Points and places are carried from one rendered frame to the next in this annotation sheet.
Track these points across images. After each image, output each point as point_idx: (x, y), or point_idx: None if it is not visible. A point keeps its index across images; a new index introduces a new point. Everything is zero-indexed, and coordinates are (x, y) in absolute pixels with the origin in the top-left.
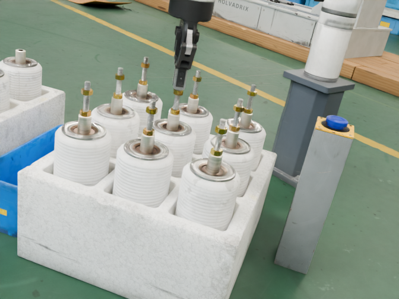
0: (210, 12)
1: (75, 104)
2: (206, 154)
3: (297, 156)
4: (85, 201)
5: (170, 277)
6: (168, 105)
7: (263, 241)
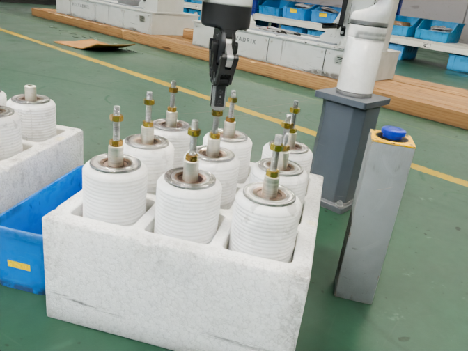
0: (249, 19)
1: (90, 147)
2: (255, 180)
3: (338, 180)
4: (125, 244)
5: (231, 322)
6: None
7: (318, 273)
